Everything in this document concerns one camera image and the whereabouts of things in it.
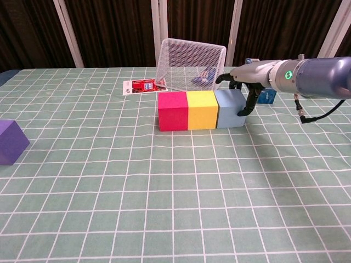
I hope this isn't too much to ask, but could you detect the red printed card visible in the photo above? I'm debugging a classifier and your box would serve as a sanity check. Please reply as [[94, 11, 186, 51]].
[[122, 78, 168, 96]]

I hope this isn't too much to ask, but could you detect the light blue foam cube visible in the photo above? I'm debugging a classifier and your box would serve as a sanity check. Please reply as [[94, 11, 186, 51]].
[[215, 89, 247, 129]]

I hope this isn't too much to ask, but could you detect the blue snack packet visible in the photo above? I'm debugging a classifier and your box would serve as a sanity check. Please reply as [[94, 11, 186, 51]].
[[191, 68, 216, 85]]

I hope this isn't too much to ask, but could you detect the white frame post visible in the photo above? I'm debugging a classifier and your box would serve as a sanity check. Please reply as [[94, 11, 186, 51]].
[[53, 0, 84, 68], [224, 0, 244, 66], [151, 0, 168, 68], [317, 0, 351, 60]]

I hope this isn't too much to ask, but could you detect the blue carton box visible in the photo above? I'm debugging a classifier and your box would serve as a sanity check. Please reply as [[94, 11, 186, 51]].
[[245, 58, 277, 105]]

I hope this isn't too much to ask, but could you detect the purple foam cube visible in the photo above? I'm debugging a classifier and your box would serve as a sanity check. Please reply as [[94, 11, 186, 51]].
[[0, 119, 30, 166]]

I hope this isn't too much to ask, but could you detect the dark pleated curtain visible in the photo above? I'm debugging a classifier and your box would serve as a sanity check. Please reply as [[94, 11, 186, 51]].
[[0, 0, 351, 72]]

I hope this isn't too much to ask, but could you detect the green checked tablecloth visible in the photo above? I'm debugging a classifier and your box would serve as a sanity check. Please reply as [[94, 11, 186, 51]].
[[0, 65, 351, 263]]

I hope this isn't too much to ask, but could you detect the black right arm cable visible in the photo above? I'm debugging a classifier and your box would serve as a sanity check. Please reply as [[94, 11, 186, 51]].
[[293, 93, 347, 124]]

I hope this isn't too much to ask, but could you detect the yellow foam cube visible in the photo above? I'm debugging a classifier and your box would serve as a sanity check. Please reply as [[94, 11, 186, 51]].
[[186, 90, 219, 131]]

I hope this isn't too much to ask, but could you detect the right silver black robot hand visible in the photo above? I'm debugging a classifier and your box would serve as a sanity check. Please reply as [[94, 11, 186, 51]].
[[215, 59, 280, 117]]

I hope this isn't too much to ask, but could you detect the white wire mesh basket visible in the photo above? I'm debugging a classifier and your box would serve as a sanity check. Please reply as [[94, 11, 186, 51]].
[[155, 38, 227, 92]]

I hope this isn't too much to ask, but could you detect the red foam cube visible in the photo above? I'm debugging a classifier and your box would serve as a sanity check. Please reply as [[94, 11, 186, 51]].
[[157, 92, 189, 133]]

